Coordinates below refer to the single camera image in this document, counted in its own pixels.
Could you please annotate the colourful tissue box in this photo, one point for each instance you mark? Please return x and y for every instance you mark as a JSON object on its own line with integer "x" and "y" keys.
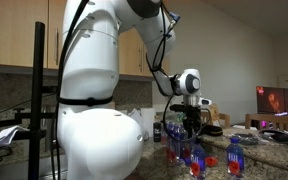
{"x": 180, "y": 117}

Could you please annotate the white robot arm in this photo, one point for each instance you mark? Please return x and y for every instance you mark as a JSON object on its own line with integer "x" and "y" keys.
{"x": 90, "y": 66}

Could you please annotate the brown paper bag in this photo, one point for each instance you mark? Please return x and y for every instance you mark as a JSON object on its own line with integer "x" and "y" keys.
{"x": 215, "y": 112}

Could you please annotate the black can white label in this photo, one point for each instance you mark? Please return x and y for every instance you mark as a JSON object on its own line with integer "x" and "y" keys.
{"x": 157, "y": 131}

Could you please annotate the black glasses case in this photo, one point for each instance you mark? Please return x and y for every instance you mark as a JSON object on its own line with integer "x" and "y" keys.
{"x": 211, "y": 130}

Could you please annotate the white paper note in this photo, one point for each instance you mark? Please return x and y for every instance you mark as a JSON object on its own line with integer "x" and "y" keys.
{"x": 7, "y": 135}

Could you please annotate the black camera stand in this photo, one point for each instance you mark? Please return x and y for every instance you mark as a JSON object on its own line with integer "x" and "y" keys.
{"x": 37, "y": 83}

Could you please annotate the television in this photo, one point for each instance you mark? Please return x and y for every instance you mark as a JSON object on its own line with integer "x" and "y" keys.
{"x": 273, "y": 101}

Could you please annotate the wooden chair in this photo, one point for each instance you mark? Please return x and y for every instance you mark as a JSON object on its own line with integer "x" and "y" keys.
{"x": 274, "y": 119}
{"x": 224, "y": 118}

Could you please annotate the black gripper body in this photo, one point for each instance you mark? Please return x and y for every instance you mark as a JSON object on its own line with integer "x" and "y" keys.
{"x": 192, "y": 118}

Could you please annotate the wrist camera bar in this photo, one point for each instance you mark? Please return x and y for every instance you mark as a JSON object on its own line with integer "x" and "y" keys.
{"x": 204, "y": 101}

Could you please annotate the white paper bag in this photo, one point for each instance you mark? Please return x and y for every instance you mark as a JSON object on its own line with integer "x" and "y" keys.
{"x": 145, "y": 120}

